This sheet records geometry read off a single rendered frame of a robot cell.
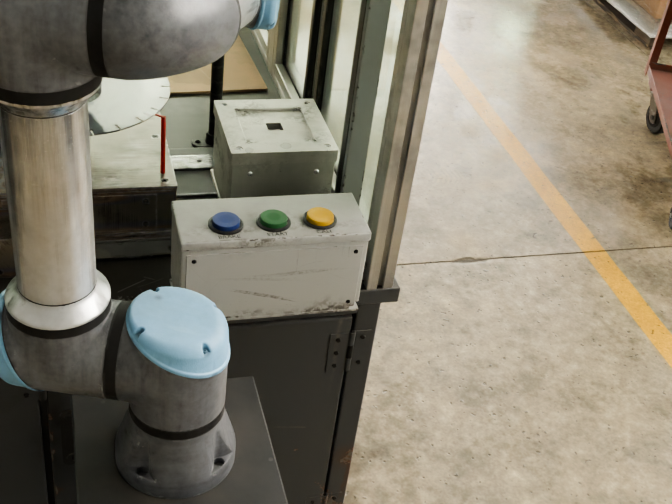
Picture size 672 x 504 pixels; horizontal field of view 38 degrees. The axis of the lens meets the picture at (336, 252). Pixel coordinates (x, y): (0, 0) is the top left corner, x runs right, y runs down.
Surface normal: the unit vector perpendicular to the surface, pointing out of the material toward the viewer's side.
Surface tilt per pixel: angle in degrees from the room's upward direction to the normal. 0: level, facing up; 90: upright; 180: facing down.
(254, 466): 0
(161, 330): 8
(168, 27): 79
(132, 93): 0
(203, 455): 72
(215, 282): 90
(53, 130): 92
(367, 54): 90
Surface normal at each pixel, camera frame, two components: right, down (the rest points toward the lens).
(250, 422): 0.11, -0.80
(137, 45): 0.26, 0.63
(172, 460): 0.11, 0.33
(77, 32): -0.07, 0.53
